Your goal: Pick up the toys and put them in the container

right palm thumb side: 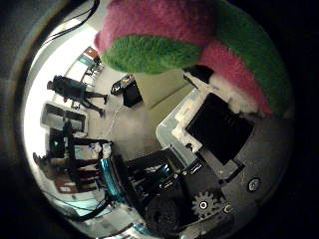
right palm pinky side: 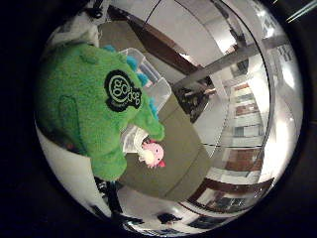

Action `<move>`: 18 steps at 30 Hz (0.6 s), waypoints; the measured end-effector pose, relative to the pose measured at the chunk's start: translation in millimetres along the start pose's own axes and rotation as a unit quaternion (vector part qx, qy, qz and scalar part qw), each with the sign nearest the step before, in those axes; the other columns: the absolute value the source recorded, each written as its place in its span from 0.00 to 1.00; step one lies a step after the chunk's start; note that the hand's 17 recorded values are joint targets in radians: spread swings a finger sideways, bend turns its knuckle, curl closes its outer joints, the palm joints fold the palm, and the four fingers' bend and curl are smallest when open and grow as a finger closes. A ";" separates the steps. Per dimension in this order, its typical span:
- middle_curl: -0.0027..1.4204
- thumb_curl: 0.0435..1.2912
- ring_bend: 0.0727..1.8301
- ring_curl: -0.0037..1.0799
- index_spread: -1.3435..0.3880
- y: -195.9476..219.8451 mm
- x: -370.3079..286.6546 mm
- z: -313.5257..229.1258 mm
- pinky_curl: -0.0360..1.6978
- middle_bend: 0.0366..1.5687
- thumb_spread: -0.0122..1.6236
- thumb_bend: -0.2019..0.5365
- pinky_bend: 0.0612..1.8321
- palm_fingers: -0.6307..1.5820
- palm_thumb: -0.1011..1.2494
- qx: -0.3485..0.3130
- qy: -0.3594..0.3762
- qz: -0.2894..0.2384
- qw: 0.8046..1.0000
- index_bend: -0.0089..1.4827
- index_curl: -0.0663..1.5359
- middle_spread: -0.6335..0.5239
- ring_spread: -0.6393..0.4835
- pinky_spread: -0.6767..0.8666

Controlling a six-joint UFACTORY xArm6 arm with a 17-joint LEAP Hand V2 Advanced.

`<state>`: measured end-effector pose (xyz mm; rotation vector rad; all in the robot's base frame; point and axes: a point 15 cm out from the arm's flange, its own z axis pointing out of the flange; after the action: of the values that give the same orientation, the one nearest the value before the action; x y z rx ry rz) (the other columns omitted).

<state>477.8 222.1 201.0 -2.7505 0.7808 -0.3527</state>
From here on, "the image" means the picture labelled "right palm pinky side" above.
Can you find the green plush dinosaur toy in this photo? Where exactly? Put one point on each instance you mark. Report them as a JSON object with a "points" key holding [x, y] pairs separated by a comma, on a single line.
{"points": [[89, 109]]}

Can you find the pink plush axolotl toy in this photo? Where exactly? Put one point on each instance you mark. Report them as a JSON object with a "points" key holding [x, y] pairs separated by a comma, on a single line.
{"points": [[153, 154]]}

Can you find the olive green table mat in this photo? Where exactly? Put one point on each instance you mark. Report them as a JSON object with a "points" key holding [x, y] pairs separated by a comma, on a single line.
{"points": [[175, 155]]}

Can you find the clear plastic container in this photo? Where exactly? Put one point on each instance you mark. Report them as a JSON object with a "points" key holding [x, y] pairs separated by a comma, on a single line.
{"points": [[158, 89]]}

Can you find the grey metal frame beam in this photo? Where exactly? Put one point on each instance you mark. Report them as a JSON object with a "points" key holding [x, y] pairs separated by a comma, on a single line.
{"points": [[228, 59]]}

